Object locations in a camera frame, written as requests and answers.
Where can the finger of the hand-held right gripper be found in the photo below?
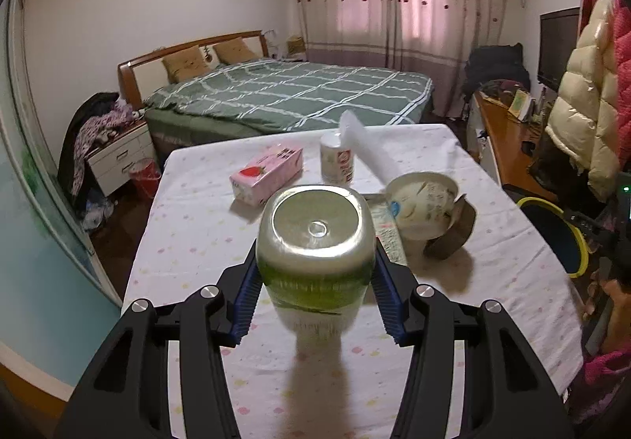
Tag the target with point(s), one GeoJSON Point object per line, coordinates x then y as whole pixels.
{"type": "Point", "coordinates": [589, 227]}

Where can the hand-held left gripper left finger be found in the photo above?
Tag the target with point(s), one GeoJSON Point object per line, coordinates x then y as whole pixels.
{"type": "Point", "coordinates": [246, 306]}

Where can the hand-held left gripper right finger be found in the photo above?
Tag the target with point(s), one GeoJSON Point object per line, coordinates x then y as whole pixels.
{"type": "Point", "coordinates": [389, 301]}

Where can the yellow rimmed dark trash bin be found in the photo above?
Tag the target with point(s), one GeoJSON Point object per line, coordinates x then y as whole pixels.
{"type": "Point", "coordinates": [557, 237]}

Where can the printed plastic wrapper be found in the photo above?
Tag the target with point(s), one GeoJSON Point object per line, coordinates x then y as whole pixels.
{"type": "Point", "coordinates": [389, 234]}

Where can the green label plastic bottle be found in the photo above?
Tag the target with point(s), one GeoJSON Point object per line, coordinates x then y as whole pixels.
{"type": "Point", "coordinates": [315, 232]}

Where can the white instant noodle bowl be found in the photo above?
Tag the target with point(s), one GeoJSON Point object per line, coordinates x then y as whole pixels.
{"type": "Point", "coordinates": [421, 205]}

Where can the pink carton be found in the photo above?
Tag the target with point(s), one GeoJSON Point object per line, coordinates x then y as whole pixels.
{"type": "Point", "coordinates": [268, 173]}

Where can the white cup with red label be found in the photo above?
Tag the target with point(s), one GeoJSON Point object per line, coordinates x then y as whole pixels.
{"type": "Point", "coordinates": [337, 163]}

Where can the person's right hand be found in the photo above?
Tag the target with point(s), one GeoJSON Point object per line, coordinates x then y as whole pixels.
{"type": "Point", "coordinates": [614, 296]}

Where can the table with floral cloth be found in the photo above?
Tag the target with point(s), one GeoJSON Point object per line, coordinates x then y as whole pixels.
{"type": "Point", "coordinates": [197, 232]}

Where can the wooden desk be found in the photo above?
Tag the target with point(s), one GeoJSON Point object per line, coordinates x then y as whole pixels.
{"type": "Point", "coordinates": [507, 148]}

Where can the cream puffer jacket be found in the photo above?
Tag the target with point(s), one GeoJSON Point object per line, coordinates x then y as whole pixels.
{"type": "Point", "coordinates": [581, 99]}

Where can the book on desk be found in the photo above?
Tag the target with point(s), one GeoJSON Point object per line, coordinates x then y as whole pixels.
{"type": "Point", "coordinates": [520, 105]}

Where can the pink floral garment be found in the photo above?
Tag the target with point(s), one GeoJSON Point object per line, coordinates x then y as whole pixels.
{"type": "Point", "coordinates": [606, 370]}

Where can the hanging jackets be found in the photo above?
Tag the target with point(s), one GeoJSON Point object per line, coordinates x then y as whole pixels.
{"type": "Point", "coordinates": [618, 74]}

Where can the red waste basket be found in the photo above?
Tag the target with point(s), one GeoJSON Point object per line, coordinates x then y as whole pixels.
{"type": "Point", "coordinates": [145, 178]}

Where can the black flat television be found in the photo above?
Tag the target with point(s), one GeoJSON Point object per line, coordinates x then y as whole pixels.
{"type": "Point", "coordinates": [557, 50]}

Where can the dark clothes heap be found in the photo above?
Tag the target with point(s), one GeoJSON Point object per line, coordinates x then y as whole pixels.
{"type": "Point", "coordinates": [493, 69]}

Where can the white nightstand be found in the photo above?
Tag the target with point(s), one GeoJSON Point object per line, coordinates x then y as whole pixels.
{"type": "Point", "coordinates": [118, 158]}

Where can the green checkered quilt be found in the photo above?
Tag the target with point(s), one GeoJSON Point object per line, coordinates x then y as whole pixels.
{"type": "Point", "coordinates": [296, 94]}

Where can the frosted glass wardrobe door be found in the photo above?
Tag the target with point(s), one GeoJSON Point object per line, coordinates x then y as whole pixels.
{"type": "Point", "coordinates": [34, 247]}

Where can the purple floral garment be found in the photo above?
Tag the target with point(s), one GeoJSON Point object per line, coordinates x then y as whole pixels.
{"type": "Point", "coordinates": [93, 133]}

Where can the clothes pile on nightstand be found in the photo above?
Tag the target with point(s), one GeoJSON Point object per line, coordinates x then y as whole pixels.
{"type": "Point", "coordinates": [69, 148]}

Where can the tan pillow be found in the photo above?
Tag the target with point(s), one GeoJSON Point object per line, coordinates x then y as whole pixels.
{"type": "Point", "coordinates": [185, 65]}
{"type": "Point", "coordinates": [236, 51]}

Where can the wooden bed with headboard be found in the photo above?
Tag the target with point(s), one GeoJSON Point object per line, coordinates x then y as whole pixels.
{"type": "Point", "coordinates": [148, 74]}

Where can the tan bedside box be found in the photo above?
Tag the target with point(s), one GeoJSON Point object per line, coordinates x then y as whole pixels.
{"type": "Point", "coordinates": [297, 47]}

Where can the pink and white curtain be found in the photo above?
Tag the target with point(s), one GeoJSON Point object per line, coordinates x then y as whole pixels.
{"type": "Point", "coordinates": [394, 15]}

